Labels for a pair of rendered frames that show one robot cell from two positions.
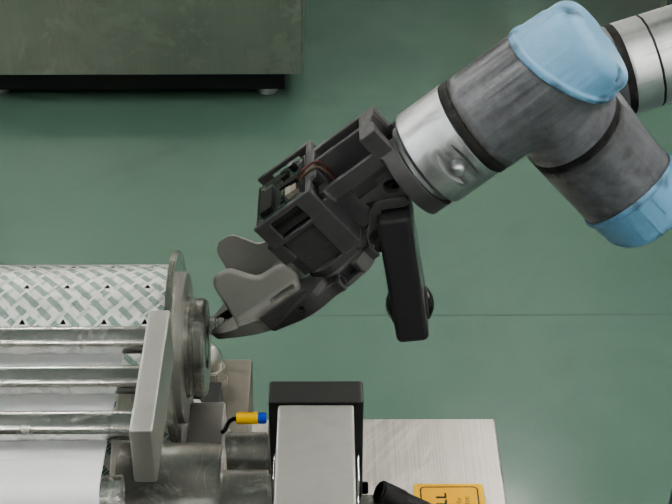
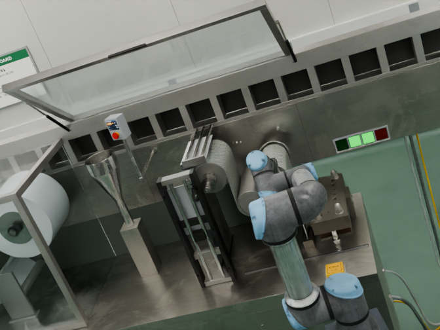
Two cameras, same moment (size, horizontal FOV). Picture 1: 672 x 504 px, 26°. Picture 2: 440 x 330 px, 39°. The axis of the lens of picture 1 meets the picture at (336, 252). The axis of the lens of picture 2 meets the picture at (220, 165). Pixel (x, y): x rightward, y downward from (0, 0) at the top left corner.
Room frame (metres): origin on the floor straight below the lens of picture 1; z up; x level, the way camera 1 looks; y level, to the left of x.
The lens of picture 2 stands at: (1.31, -2.20, 2.38)
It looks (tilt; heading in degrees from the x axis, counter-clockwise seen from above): 23 degrees down; 105
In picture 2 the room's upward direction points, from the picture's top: 21 degrees counter-clockwise
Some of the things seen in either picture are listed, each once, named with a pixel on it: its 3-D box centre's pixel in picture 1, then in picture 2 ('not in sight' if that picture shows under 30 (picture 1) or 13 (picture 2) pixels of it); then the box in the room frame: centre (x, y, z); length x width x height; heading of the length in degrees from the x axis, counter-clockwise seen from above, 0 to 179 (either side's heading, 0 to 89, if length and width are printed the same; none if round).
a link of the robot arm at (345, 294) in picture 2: not in sight; (344, 296); (1.08, -0.49, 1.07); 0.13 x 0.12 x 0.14; 10
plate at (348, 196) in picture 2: not in sight; (350, 201); (1.14, 0.30, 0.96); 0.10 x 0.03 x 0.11; 90
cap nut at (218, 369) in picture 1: (208, 363); (338, 207); (1.10, 0.12, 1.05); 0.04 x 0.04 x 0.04
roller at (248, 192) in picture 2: not in sight; (253, 189); (0.75, 0.24, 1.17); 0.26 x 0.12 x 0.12; 90
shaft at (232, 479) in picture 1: (274, 497); (207, 188); (0.62, 0.04, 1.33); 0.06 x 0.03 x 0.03; 90
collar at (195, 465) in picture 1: (172, 497); (209, 181); (0.62, 0.10, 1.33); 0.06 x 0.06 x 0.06; 0
